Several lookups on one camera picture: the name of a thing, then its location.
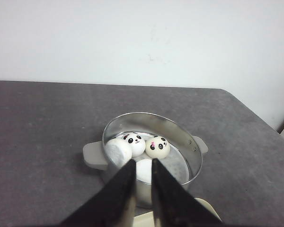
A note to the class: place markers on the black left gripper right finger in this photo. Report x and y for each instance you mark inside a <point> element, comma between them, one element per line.
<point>173,206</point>

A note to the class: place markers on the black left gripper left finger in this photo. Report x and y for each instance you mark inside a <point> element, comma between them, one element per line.
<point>113,206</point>

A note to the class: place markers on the cream panda bun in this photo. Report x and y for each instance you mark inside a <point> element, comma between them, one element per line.
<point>157,147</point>

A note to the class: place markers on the stainless steel steamer pot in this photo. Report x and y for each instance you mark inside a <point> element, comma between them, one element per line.
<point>183,162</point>

